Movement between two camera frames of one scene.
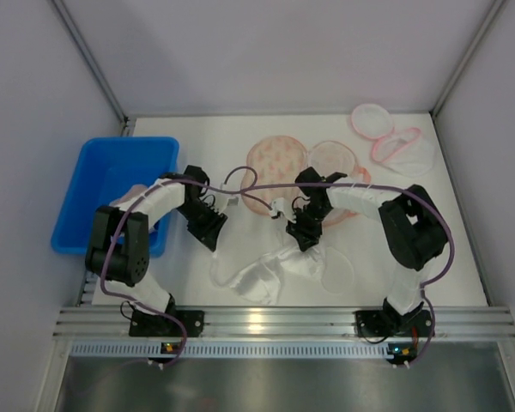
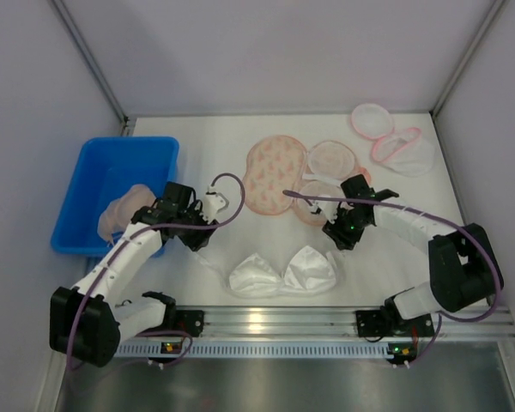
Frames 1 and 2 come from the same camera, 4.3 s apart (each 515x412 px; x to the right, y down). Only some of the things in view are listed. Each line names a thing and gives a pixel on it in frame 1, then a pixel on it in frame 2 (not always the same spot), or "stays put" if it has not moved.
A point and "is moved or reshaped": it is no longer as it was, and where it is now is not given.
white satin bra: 258,280 is moved or reshaped
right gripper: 305,226 to 337,234
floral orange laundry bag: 280,160 stays put
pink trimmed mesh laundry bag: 406,150 stays put
